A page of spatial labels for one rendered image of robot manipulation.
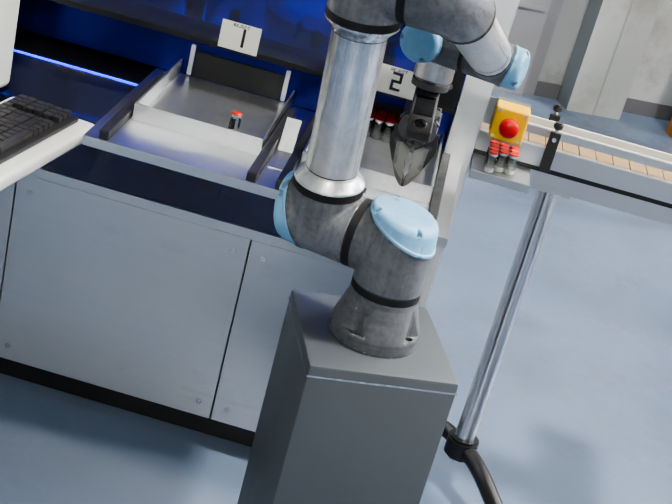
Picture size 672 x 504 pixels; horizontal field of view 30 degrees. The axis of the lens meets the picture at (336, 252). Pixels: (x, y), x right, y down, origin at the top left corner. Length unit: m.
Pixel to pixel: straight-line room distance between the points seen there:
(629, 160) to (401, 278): 1.02
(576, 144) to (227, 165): 0.83
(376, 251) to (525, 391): 1.82
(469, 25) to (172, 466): 1.53
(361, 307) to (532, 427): 1.62
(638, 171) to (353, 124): 1.04
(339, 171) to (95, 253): 1.07
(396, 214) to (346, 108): 0.19
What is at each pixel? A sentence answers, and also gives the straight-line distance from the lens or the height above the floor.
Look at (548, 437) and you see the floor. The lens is 3.53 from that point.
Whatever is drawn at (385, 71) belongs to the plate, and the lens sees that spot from 2.59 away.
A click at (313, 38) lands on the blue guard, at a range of 2.60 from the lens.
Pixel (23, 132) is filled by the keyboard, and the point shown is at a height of 0.83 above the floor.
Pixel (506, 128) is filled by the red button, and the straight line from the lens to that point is 2.57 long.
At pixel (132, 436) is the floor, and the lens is 3.06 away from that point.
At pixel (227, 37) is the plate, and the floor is 1.01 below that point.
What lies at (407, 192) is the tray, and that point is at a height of 0.89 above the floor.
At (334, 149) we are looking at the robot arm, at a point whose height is 1.09.
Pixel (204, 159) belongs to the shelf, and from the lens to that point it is 2.34.
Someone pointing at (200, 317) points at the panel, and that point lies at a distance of 2.89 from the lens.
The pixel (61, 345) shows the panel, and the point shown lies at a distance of 3.03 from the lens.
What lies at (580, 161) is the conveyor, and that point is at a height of 0.93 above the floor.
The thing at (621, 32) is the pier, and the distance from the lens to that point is 6.48.
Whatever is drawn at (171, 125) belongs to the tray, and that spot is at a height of 0.89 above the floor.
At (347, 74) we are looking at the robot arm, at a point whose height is 1.22.
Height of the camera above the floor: 1.76
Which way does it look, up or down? 25 degrees down
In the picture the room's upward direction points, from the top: 15 degrees clockwise
